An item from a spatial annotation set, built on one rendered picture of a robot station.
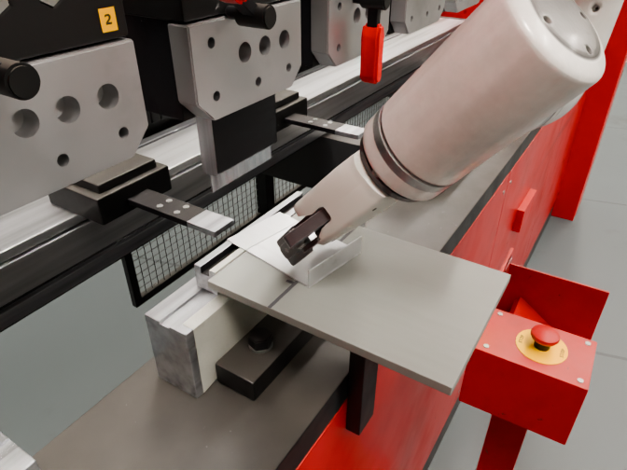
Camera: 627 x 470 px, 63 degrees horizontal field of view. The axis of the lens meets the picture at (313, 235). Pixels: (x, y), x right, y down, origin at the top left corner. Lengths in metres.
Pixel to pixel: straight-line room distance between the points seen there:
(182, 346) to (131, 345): 1.44
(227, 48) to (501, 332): 0.59
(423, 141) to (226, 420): 0.36
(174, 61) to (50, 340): 1.76
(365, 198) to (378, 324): 0.13
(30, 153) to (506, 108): 0.29
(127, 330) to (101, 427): 1.46
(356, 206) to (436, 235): 0.44
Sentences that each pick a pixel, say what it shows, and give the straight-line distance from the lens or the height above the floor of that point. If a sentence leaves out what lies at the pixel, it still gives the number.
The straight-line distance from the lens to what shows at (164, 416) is 0.60.
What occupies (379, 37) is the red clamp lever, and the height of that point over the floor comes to 1.20.
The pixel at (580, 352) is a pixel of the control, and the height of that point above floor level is 0.78.
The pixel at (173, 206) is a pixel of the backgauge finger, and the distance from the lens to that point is 0.68.
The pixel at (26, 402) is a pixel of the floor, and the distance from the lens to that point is 1.94.
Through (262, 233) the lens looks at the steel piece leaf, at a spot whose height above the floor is 1.00.
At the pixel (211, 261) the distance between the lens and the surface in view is 0.58.
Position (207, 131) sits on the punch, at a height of 1.15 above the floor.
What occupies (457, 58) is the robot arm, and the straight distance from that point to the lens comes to 0.35.
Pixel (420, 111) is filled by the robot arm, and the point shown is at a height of 1.21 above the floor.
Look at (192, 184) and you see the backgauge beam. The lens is 0.87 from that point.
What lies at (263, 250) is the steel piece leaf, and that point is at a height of 1.00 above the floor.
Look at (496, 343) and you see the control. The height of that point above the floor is 0.78.
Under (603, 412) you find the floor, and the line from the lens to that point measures 1.91.
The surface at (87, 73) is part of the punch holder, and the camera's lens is 0.36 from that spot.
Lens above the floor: 1.33
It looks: 33 degrees down
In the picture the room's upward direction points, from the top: straight up
